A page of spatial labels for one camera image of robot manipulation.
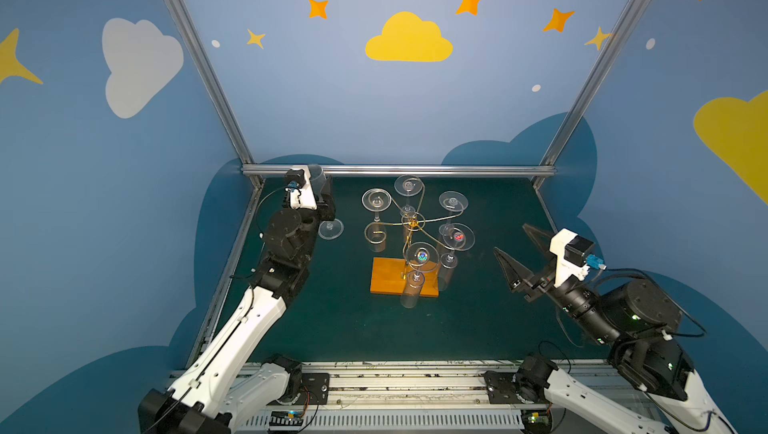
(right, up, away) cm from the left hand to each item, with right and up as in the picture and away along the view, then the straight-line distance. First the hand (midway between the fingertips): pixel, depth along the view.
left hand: (313, 177), depth 67 cm
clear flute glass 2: (+33, -5, +5) cm, 34 cm away
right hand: (+41, -12, -14) cm, 45 cm away
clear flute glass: (+22, -1, +7) cm, 23 cm away
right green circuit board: (+53, -60, +6) cm, 81 cm away
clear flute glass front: (+24, -18, -6) cm, 31 cm away
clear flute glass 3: (+32, -14, -2) cm, 35 cm away
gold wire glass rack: (+26, -14, 0) cm, 29 cm away
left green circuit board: (-9, -60, +6) cm, 61 cm away
